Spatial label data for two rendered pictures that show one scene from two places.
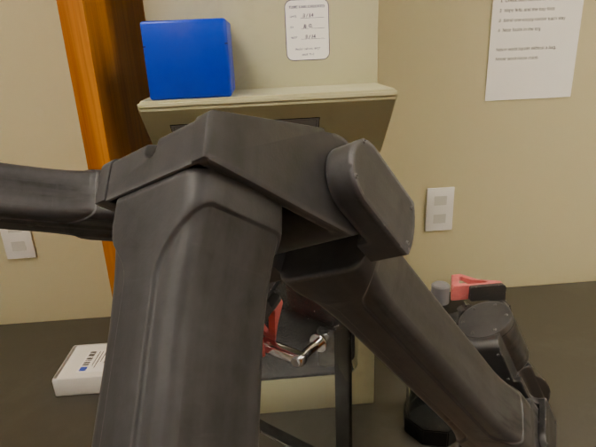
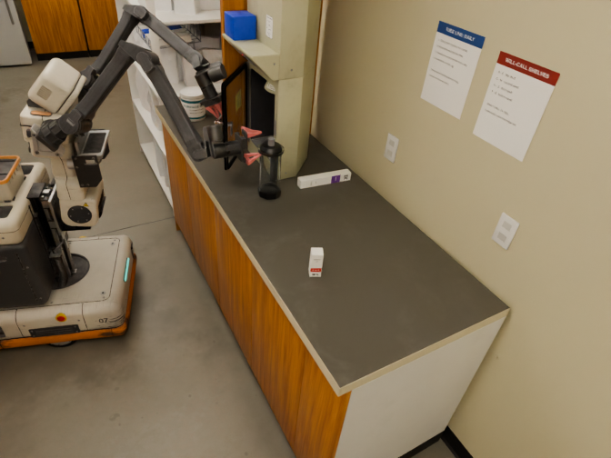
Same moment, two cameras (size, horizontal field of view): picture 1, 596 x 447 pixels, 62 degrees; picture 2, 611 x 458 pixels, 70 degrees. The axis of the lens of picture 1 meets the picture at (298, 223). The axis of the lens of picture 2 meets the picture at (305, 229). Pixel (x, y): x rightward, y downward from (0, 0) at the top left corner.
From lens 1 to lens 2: 178 cm
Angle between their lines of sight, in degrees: 55
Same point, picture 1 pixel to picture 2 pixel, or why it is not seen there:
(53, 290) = not seen: hidden behind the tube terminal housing
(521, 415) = (189, 138)
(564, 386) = (314, 224)
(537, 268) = (424, 218)
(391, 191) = (146, 62)
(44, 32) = not seen: outside the picture
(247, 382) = (115, 70)
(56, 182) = (184, 46)
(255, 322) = (120, 65)
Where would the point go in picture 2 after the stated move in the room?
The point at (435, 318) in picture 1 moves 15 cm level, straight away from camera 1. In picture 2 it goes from (166, 96) to (208, 97)
